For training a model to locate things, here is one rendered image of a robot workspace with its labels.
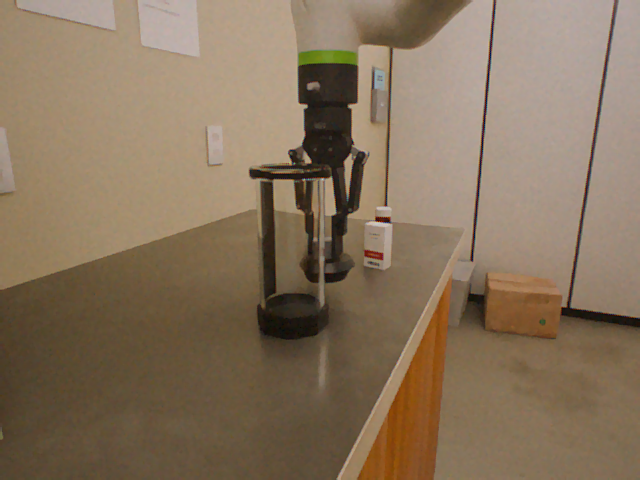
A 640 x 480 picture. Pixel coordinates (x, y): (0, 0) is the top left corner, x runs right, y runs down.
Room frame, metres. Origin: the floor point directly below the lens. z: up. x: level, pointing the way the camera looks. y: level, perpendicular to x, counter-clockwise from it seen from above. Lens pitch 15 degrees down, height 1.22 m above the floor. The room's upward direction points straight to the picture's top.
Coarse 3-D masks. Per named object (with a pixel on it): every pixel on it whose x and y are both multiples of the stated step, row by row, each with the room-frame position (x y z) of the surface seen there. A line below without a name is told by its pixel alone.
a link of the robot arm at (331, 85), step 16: (304, 64) 0.66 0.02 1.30; (320, 64) 0.64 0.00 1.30; (336, 64) 0.64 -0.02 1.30; (352, 64) 0.66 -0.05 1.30; (304, 80) 0.66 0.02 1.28; (320, 80) 0.64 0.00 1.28; (336, 80) 0.64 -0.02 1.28; (352, 80) 0.66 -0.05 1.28; (304, 96) 0.66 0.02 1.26; (320, 96) 0.64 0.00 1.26; (336, 96) 0.64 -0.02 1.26; (352, 96) 0.66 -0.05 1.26
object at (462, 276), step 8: (456, 264) 2.69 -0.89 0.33; (464, 264) 2.69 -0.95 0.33; (472, 264) 2.69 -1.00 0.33; (456, 272) 2.53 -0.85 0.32; (464, 272) 2.53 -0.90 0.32; (472, 272) 2.57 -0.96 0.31; (456, 280) 2.40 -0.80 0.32; (464, 280) 2.39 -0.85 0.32; (456, 288) 2.42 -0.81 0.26; (464, 288) 2.40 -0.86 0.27; (456, 296) 2.42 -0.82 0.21; (464, 296) 2.46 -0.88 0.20; (456, 304) 2.42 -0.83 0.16; (464, 304) 2.56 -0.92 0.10; (456, 312) 2.43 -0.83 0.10; (456, 320) 2.43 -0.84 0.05
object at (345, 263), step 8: (328, 240) 0.68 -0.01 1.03; (328, 248) 0.68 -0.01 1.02; (328, 256) 0.68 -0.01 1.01; (344, 256) 0.69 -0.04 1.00; (328, 264) 0.65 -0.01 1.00; (336, 264) 0.66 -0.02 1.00; (344, 264) 0.66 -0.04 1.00; (352, 264) 0.68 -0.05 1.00; (328, 272) 0.65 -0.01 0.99; (336, 272) 0.65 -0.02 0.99; (344, 272) 0.66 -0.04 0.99; (328, 280) 0.66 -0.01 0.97; (336, 280) 0.66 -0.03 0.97
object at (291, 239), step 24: (264, 168) 0.54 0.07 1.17; (288, 168) 0.61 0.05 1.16; (312, 168) 0.54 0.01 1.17; (264, 192) 0.54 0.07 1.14; (288, 192) 0.52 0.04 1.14; (312, 192) 0.54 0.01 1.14; (264, 216) 0.54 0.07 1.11; (288, 216) 0.53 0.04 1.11; (312, 216) 0.54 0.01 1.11; (264, 240) 0.54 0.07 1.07; (288, 240) 0.52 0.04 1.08; (312, 240) 0.54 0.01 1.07; (264, 264) 0.54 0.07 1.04; (288, 264) 0.53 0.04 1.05; (312, 264) 0.54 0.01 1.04; (264, 288) 0.54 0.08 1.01; (288, 288) 0.52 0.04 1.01; (312, 288) 0.54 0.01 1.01; (264, 312) 0.54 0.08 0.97; (288, 312) 0.53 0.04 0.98; (312, 312) 0.54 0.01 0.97
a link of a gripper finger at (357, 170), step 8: (360, 152) 0.65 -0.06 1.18; (368, 152) 0.67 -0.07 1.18; (360, 160) 0.65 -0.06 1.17; (352, 168) 0.66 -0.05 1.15; (360, 168) 0.66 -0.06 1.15; (352, 176) 0.66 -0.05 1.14; (360, 176) 0.67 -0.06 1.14; (352, 184) 0.66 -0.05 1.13; (360, 184) 0.67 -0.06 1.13; (352, 192) 0.66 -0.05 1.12; (360, 192) 0.68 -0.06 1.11; (352, 200) 0.66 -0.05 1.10; (352, 208) 0.66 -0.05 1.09
